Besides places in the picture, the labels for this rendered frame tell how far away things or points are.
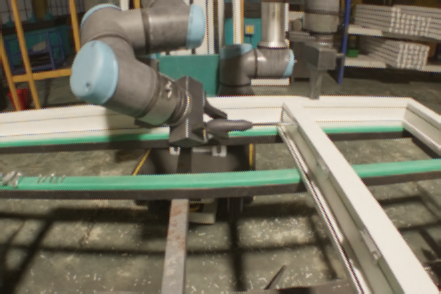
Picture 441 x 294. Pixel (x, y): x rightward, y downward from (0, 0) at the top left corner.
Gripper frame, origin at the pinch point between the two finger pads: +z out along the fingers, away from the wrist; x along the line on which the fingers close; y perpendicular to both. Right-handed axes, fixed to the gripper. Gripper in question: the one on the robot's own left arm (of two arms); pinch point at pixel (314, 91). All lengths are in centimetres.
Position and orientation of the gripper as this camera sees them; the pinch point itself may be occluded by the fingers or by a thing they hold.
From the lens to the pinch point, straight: 82.1
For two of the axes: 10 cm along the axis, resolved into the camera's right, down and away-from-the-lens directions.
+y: 10.0, -0.4, 0.3
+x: -0.5, -4.8, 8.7
